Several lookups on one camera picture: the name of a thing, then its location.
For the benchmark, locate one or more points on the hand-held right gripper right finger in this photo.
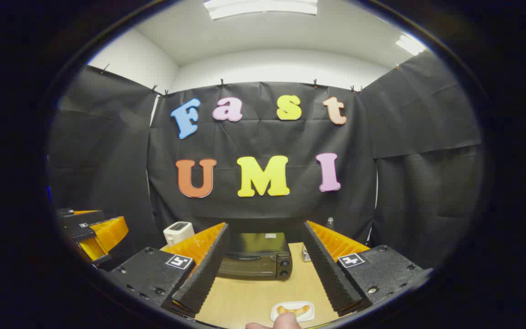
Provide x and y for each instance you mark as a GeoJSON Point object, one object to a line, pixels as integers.
{"type": "Point", "coordinates": [327, 269]}

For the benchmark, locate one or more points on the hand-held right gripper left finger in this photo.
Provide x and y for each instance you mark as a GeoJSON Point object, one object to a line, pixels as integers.
{"type": "Point", "coordinates": [208, 265]}

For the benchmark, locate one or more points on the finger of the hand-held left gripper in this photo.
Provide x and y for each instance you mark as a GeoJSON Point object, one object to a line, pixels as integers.
{"type": "Point", "coordinates": [65, 211]}
{"type": "Point", "coordinates": [82, 228]}

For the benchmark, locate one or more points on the black electric oven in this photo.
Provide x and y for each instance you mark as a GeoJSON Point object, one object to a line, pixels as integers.
{"type": "Point", "coordinates": [254, 256]}

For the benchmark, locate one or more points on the golden bread roll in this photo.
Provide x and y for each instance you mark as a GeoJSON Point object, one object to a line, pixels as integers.
{"type": "Point", "coordinates": [292, 310]}

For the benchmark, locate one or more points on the white toaster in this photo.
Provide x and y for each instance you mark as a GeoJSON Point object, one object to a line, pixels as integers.
{"type": "Point", "coordinates": [178, 232]}

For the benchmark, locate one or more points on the clear plastic water bottle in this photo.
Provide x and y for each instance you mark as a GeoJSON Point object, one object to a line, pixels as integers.
{"type": "Point", "coordinates": [330, 223]}

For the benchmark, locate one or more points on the white oval plate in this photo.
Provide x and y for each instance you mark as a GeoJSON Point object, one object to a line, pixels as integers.
{"type": "Point", "coordinates": [277, 316]}

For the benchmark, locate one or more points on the black backdrop cloth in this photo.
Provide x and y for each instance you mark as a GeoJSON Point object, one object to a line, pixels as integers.
{"type": "Point", "coordinates": [263, 137]}

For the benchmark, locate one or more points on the small ceiling light panel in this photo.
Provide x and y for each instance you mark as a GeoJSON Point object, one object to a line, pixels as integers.
{"type": "Point", "coordinates": [410, 45]}

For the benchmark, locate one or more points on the long ceiling light panel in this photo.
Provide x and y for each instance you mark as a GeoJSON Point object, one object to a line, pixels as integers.
{"type": "Point", "coordinates": [260, 7]}

